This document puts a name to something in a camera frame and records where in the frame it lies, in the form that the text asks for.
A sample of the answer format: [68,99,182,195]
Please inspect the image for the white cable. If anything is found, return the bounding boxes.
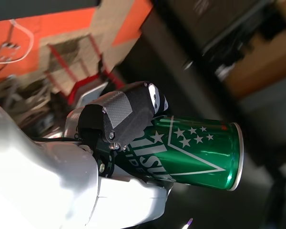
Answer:
[0,20,35,66]

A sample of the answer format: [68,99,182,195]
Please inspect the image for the green drink can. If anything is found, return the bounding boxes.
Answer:
[113,115,244,192]

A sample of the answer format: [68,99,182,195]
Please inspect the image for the red cart frame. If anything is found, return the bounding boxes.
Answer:
[44,35,125,106]

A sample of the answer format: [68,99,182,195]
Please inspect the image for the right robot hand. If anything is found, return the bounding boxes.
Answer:
[0,81,175,229]

